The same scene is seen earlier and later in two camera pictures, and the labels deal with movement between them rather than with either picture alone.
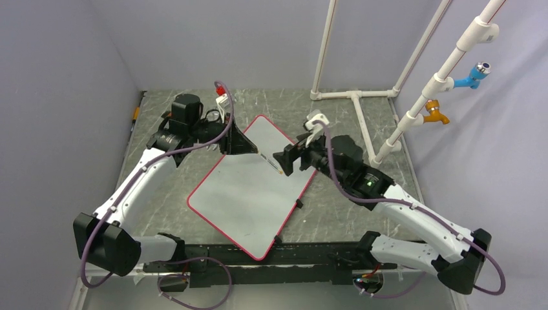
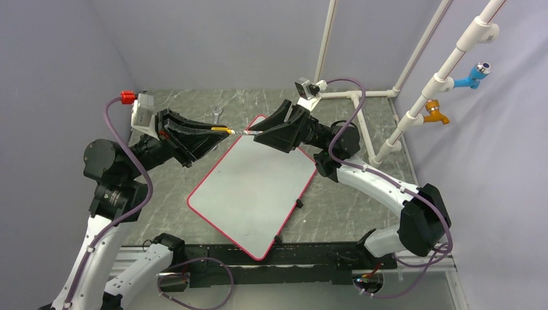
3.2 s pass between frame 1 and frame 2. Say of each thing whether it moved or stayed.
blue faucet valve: stayed
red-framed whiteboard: stayed
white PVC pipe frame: stayed
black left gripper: moved
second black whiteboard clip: stayed
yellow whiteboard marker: moved
